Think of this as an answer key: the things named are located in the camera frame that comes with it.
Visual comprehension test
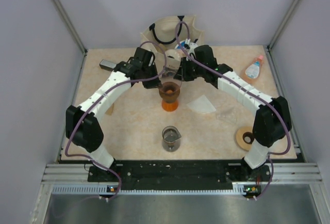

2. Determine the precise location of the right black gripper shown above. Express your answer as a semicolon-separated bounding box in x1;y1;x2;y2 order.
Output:
175;57;206;83

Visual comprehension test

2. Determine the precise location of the pink glass dripper cone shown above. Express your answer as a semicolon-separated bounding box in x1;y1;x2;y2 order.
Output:
158;81;182;98

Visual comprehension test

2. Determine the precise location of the dark wooden dripper ring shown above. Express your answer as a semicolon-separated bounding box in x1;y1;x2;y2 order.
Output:
158;81;180;105

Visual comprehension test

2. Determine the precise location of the white paper coffee filter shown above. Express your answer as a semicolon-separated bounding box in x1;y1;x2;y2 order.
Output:
187;95;216;114

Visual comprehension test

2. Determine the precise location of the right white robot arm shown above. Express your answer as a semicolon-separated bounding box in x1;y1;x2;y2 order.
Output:
176;39;292;181

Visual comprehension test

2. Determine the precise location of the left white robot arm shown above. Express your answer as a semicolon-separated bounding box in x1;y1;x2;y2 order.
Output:
65;47;160;181

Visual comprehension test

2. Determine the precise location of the brown paper coffee filter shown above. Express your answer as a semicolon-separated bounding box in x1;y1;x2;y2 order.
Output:
106;104;114;116

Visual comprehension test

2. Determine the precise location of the clear glass dripper cone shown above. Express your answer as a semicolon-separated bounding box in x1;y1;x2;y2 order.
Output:
216;108;237;124

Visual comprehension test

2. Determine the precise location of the white tape roll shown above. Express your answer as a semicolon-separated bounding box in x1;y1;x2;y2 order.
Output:
166;49;182;62

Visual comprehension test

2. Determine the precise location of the blue white cup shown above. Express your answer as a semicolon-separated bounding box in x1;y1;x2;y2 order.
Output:
175;39;190;50

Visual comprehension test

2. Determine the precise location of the cream canvas tote bag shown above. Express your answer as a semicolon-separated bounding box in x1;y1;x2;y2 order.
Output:
140;15;205;76

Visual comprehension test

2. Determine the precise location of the orange glass carafe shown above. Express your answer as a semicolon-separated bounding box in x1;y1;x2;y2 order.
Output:
161;100;179;112

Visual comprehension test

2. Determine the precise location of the black rectangular box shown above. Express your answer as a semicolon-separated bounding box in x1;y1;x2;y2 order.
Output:
99;59;117;72

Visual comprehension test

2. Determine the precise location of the pink liquid bottle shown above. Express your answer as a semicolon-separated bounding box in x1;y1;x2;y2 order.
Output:
240;55;264;85

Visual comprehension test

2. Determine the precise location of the grey glass carafe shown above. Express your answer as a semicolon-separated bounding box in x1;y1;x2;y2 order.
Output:
162;126;182;152

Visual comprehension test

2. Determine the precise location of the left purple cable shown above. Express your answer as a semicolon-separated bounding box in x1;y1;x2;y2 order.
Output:
64;40;167;201

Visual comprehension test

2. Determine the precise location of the light wooden dripper ring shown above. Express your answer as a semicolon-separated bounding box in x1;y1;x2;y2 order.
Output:
236;126;256;152

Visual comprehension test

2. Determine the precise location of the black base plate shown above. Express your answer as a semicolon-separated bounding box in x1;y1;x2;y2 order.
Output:
88;159;271;190

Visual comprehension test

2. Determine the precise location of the grey slotted cable duct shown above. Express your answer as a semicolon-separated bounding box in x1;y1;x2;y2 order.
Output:
51;182;262;196

